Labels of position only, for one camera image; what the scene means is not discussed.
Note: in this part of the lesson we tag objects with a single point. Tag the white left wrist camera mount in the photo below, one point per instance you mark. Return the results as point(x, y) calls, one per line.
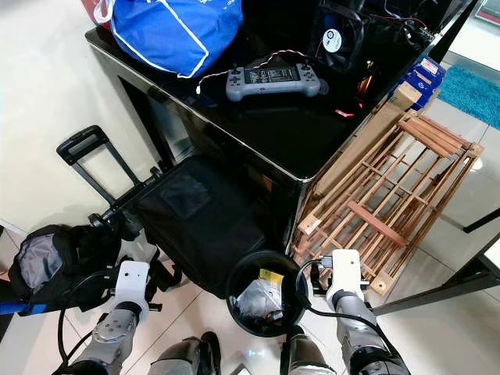
point(131, 281)

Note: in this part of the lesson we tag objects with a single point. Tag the blue bar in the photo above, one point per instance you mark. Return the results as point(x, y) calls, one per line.
point(16, 307)

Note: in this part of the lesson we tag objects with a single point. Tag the black metal table frame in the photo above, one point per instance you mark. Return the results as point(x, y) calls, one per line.
point(437, 289)

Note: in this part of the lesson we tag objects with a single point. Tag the black round rubbish bin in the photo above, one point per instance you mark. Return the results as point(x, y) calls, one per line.
point(293, 301)

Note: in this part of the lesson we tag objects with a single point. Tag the grey handheld controller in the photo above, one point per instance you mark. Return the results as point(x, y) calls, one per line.
point(273, 80)

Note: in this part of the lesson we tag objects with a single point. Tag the teal rug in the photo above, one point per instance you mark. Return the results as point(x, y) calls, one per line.
point(473, 94)

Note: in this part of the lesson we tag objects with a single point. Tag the clear plastic wrapper yellow label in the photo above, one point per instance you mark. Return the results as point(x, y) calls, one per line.
point(258, 301)

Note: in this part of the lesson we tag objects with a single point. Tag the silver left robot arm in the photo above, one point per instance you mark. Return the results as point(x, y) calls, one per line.
point(113, 340)

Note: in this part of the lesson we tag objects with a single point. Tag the robot left leg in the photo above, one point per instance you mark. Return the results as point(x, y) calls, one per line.
point(187, 358)

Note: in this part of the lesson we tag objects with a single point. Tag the blue printed box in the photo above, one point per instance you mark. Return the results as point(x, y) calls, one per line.
point(426, 78)

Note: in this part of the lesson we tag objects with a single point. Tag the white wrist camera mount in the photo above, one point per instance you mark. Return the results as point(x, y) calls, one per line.
point(131, 281)
point(346, 269)

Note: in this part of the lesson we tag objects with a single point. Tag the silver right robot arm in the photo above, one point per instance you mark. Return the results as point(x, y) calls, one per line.
point(355, 328)

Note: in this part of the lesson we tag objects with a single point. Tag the black cooling fan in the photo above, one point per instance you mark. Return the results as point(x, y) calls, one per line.
point(333, 39)

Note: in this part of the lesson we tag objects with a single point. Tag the folded wooden slat rack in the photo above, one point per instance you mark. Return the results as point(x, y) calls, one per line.
point(375, 223)

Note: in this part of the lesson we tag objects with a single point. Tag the black trolley suitcase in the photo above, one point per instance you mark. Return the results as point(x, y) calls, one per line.
point(195, 223)

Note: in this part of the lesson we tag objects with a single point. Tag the red bag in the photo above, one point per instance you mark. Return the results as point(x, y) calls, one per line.
point(90, 8)

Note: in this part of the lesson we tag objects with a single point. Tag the black backpack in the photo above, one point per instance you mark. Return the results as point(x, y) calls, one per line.
point(62, 262)

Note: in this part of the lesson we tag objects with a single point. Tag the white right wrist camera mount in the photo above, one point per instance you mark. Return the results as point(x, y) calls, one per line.
point(346, 269)

